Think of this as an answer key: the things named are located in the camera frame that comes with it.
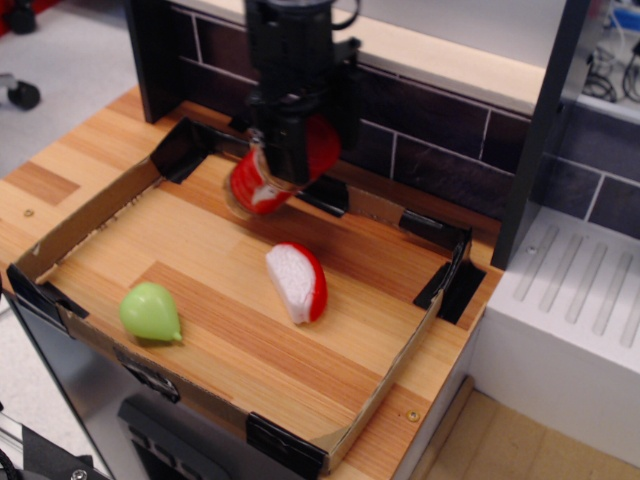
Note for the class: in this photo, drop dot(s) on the black office chair caster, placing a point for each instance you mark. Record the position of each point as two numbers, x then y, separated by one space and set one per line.
21 94

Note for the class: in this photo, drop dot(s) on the black oven control panel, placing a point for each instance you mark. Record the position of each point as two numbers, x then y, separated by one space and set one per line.
183 446

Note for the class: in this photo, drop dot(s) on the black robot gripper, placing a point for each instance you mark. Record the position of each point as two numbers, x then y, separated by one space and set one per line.
300 69

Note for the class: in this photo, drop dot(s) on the dark grey vertical post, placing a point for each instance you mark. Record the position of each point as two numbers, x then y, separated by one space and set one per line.
563 82

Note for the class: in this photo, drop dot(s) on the cardboard fence with black tape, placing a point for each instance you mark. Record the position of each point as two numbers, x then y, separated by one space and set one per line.
115 204

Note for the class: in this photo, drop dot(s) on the dark left side panel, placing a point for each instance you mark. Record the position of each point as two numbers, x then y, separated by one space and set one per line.
183 54

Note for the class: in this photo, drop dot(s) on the red-lidded spice bottle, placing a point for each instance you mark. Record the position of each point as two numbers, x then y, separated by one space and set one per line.
251 189

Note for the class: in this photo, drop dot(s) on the green toy pear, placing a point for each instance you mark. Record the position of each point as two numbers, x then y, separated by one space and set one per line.
148 311

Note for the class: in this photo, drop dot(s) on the red and white toy slice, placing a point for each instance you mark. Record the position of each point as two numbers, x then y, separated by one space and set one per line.
299 280

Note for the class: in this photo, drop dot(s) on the white sink drainboard unit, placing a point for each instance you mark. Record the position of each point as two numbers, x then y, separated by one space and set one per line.
559 339

